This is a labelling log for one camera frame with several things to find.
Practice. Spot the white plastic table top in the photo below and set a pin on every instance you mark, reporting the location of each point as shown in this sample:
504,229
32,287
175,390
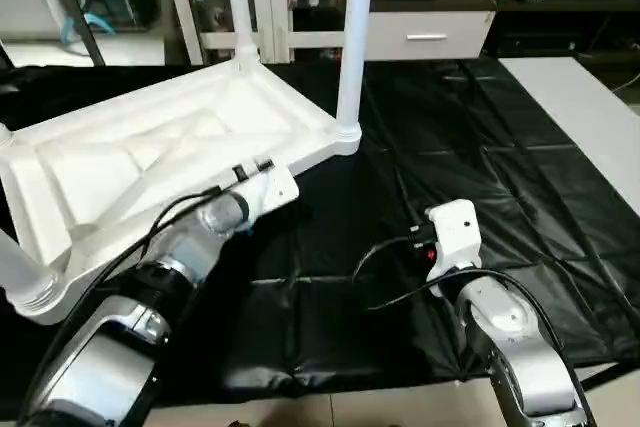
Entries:
150,147

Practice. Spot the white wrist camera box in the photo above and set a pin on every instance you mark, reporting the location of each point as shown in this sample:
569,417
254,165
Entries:
265,192
455,232

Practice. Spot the grey metal pole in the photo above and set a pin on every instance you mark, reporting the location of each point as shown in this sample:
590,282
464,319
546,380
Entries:
80,7

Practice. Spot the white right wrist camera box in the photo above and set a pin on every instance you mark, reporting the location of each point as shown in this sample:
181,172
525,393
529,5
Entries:
455,232

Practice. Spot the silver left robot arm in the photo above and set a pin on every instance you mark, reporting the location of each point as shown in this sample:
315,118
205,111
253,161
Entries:
160,277

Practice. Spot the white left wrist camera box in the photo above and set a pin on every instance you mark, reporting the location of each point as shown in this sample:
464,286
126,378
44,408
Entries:
265,192

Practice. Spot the black metal table leg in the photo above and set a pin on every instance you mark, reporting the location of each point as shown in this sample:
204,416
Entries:
605,375

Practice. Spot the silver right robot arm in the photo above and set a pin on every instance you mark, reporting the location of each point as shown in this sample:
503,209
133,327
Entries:
515,337

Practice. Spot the black plastic mat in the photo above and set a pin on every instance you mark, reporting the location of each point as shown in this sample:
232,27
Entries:
450,147

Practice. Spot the white plastic table leg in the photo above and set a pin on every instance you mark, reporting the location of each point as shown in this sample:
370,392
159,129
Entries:
20,277
352,37
3,134
240,7

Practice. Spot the white drawer unit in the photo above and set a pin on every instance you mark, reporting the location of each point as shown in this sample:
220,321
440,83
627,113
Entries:
425,35

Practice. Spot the light blue plastic object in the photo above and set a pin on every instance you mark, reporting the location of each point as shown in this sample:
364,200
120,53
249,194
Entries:
85,22

